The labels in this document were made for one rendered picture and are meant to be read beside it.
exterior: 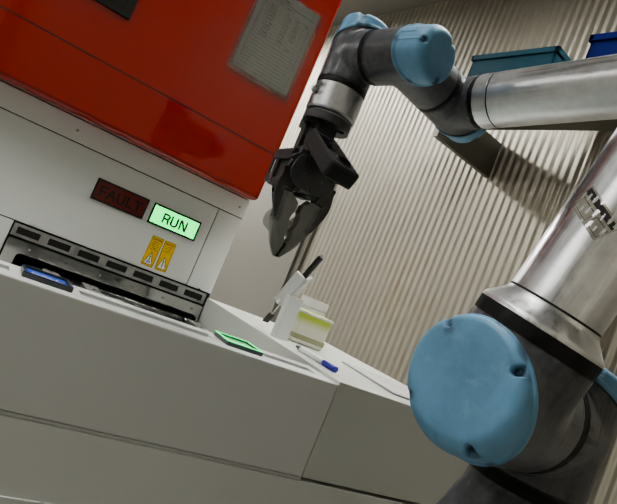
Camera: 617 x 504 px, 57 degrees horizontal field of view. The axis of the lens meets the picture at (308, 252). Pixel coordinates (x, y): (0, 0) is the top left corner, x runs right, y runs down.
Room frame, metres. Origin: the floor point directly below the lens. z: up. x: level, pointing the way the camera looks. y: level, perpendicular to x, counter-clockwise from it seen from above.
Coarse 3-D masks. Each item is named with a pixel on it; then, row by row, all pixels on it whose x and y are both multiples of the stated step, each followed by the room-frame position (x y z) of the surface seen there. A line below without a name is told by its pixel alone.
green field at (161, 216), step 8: (160, 208) 1.28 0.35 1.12; (152, 216) 1.28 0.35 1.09; (160, 216) 1.28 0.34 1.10; (168, 216) 1.29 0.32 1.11; (176, 216) 1.30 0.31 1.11; (160, 224) 1.29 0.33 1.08; (168, 224) 1.30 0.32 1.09; (176, 224) 1.30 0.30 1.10; (184, 224) 1.31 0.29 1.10; (192, 224) 1.32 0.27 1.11; (184, 232) 1.32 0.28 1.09; (192, 232) 1.32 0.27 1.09
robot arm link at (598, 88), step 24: (504, 72) 0.73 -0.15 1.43; (528, 72) 0.70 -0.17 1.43; (552, 72) 0.67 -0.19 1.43; (576, 72) 0.65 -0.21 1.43; (600, 72) 0.63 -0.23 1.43; (456, 96) 0.76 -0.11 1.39; (480, 96) 0.74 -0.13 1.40; (504, 96) 0.72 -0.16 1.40; (528, 96) 0.69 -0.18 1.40; (552, 96) 0.67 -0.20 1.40; (576, 96) 0.65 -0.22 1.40; (600, 96) 0.63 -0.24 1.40; (432, 120) 0.80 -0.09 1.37; (456, 120) 0.78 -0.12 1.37; (480, 120) 0.76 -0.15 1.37; (504, 120) 0.74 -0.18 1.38; (528, 120) 0.72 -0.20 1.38; (552, 120) 0.70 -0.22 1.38; (576, 120) 0.68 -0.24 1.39
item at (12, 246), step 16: (16, 240) 1.16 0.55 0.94; (0, 256) 1.15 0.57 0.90; (32, 256) 1.18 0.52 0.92; (48, 256) 1.19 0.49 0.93; (64, 256) 1.20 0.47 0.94; (80, 272) 1.22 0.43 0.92; (96, 272) 1.24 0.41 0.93; (128, 288) 1.27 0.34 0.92; (144, 288) 1.29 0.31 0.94; (176, 304) 1.33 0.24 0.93; (192, 304) 1.35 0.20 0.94
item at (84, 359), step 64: (0, 320) 0.61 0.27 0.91; (64, 320) 0.64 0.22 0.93; (128, 320) 0.67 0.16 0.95; (0, 384) 0.63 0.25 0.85; (64, 384) 0.66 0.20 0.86; (128, 384) 0.69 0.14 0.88; (192, 384) 0.72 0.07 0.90; (256, 384) 0.76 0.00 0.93; (320, 384) 0.81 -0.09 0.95; (192, 448) 0.74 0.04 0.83; (256, 448) 0.78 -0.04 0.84
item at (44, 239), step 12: (12, 228) 1.16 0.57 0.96; (24, 228) 1.17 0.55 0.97; (36, 240) 1.18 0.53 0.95; (48, 240) 1.19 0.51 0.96; (60, 240) 1.20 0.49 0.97; (72, 252) 1.22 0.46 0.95; (84, 252) 1.23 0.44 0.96; (96, 264) 1.24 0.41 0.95; (108, 264) 1.25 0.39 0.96; (120, 264) 1.27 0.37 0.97; (132, 276) 1.28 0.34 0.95; (144, 276) 1.29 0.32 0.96; (156, 276) 1.31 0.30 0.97; (168, 288) 1.32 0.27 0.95; (180, 288) 1.34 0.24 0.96; (192, 300) 1.35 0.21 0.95
